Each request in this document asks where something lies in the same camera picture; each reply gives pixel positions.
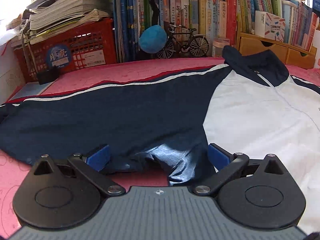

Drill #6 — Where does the white cardboard box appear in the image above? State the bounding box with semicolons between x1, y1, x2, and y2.
0;20;27;105

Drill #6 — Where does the small black box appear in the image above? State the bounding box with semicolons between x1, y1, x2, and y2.
37;68;61;85

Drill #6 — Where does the blue plush ball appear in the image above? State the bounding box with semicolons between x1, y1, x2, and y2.
138;25;167;54

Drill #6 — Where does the row of green yellow books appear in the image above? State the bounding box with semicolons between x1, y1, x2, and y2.
236;0;283;37

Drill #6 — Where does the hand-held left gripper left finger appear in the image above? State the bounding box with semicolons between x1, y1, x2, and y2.
32;144;126;197

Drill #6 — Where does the white and navy jacket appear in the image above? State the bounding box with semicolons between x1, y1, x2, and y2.
0;45;320;233

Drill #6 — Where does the row of tall blue books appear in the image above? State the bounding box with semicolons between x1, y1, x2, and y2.
112;0;151;63

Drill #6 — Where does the white box with pencil print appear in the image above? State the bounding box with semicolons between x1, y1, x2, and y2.
254;10;286;43

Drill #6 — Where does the clear plastic jar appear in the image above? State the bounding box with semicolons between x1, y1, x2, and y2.
212;37;231;58

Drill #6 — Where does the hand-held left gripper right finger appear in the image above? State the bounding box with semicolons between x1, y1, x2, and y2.
191;143;285;197

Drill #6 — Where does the black model bicycle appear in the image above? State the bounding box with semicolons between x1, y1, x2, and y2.
156;22;210;60

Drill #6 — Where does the light blue notebook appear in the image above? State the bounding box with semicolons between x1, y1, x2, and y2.
10;81;55;101

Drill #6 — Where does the large red plastic basket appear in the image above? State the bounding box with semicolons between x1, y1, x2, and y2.
12;17;118;83

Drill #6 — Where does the row of colourful picture books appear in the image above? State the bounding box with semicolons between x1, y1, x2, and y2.
149;0;238;56

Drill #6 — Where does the wooden drawer organiser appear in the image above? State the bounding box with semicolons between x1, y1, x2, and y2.
236;31;318;70

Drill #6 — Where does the stack of papers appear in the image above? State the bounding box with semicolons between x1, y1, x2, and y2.
5;0;115;46

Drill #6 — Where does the pink rabbit print mat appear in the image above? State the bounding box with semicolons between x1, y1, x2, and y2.
0;56;320;240

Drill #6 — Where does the row of pink blue books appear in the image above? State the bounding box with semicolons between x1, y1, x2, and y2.
281;0;320;52

